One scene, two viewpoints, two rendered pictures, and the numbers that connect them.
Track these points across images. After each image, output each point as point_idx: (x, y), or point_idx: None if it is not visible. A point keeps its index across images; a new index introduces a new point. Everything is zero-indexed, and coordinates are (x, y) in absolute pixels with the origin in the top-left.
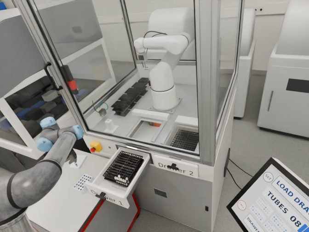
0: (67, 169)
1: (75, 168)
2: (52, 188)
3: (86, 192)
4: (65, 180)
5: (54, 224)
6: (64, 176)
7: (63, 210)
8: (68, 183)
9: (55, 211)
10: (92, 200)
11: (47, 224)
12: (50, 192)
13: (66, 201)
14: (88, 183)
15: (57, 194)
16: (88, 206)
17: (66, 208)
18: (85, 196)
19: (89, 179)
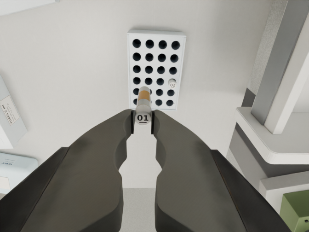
0: (1, 22)
1: (38, 7)
2: (46, 117)
3: (180, 89)
4: (56, 78)
5: (154, 178)
6: (35, 65)
7: (149, 152)
8: (82, 84)
9: (132, 160)
10: (220, 107)
11: (139, 182)
12: (54, 128)
13: (137, 134)
14: (295, 159)
15: (87, 128)
16: (216, 124)
17: (154, 147)
18: (188, 103)
19: (179, 54)
